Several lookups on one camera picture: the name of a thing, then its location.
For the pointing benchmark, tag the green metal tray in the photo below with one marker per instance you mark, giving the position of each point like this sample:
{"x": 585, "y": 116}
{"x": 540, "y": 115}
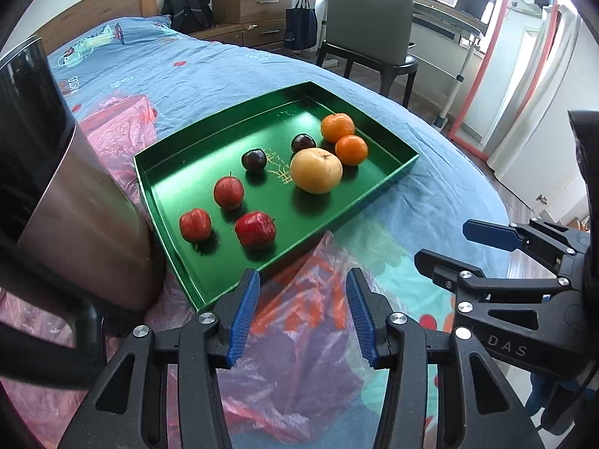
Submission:
{"x": 196, "y": 182}

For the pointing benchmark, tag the white curtain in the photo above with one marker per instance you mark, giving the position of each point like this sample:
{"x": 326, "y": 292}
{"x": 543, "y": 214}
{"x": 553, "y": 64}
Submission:
{"x": 538, "y": 103}

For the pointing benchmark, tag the yellow round pear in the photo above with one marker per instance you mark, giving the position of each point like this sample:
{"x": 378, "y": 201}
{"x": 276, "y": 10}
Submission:
{"x": 316, "y": 170}

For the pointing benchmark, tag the wooden dresser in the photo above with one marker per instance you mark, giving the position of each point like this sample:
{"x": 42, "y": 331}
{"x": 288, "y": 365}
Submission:
{"x": 252, "y": 4}

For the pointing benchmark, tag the person's blue clothing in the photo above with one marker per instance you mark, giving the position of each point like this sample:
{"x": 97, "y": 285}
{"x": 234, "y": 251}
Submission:
{"x": 538, "y": 393}

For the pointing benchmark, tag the blue printed blanket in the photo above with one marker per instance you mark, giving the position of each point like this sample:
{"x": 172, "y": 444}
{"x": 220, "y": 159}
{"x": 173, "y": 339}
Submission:
{"x": 210, "y": 70}

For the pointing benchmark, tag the grey chair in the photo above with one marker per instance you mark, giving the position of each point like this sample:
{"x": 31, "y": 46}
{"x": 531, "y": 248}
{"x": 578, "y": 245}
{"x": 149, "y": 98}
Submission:
{"x": 369, "y": 14}

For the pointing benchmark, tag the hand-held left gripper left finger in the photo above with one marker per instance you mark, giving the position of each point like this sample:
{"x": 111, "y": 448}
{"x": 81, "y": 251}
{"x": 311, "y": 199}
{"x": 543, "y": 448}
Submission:
{"x": 243, "y": 308}

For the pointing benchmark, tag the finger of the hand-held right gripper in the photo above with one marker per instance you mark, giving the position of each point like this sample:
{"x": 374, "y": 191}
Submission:
{"x": 489, "y": 234}
{"x": 449, "y": 269}

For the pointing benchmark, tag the large speckled red apple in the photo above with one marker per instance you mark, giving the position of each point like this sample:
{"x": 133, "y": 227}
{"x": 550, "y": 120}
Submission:
{"x": 255, "y": 229}

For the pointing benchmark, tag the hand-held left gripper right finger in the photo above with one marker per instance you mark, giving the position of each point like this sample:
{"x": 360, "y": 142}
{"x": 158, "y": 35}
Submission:
{"x": 360, "y": 313}

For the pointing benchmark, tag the black and steel electric kettle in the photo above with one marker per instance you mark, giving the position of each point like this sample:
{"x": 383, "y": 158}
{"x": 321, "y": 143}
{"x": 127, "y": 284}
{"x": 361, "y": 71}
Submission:
{"x": 79, "y": 224}

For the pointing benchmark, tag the pink framed mirror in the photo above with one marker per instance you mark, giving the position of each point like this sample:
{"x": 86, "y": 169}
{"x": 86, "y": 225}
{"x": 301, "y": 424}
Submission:
{"x": 486, "y": 75}

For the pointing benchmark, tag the navy tote bag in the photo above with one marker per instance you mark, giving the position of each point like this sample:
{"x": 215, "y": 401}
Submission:
{"x": 301, "y": 25}

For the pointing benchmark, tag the black monitor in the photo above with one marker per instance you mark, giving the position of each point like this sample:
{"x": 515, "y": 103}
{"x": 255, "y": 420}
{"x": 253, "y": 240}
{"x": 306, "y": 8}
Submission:
{"x": 473, "y": 1}

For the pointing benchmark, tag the grey desk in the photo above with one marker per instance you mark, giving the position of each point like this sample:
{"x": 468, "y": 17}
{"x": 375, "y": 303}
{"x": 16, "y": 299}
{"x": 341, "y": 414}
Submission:
{"x": 444, "y": 21}

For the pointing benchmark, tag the dark purple plum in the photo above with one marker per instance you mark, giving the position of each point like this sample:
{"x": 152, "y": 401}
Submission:
{"x": 303, "y": 143}
{"x": 254, "y": 160}

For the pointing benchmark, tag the small deep orange mandarin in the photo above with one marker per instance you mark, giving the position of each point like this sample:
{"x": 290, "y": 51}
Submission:
{"x": 351, "y": 149}

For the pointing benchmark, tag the wooden headboard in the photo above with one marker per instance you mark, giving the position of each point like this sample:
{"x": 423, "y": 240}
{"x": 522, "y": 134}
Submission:
{"x": 93, "y": 7}

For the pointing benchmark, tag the black backpack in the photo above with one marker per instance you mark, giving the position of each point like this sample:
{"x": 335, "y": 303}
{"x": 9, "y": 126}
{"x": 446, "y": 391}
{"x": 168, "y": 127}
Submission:
{"x": 187, "y": 9}

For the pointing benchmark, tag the small pale mandarin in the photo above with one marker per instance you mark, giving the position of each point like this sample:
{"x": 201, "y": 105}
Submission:
{"x": 338, "y": 127}

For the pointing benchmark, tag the pink plastic sheet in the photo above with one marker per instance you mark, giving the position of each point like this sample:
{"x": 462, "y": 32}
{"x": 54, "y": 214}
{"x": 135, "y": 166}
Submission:
{"x": 290, "y": 360}

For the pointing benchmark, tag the small red apple with stem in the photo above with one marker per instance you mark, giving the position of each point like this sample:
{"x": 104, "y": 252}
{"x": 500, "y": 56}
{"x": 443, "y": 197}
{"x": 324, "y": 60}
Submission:
{"x": 229, "y": 192}

